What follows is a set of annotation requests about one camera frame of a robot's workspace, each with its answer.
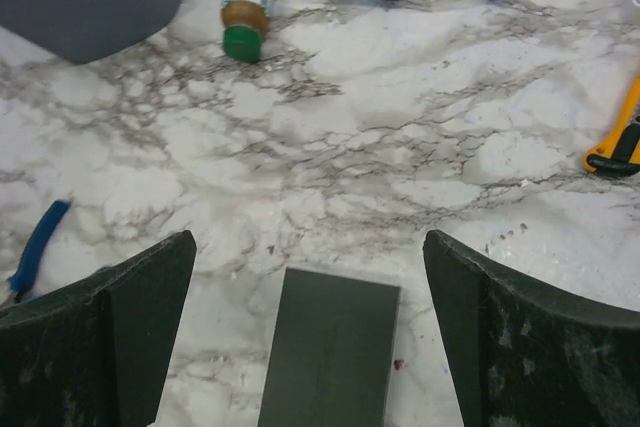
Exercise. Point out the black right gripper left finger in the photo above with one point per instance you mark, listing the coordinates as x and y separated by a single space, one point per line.
96 352

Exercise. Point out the blue handled pliers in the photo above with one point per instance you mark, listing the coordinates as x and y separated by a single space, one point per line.
22 281

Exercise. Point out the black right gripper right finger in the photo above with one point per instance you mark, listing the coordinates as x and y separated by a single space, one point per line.
522 352

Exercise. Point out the black network switch centre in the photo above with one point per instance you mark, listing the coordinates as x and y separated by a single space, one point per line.
331 353

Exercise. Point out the brown bottle green cap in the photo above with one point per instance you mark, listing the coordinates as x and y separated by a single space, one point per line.
246 23

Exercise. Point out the yellow utility knife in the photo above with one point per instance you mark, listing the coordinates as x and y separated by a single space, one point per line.
617 155

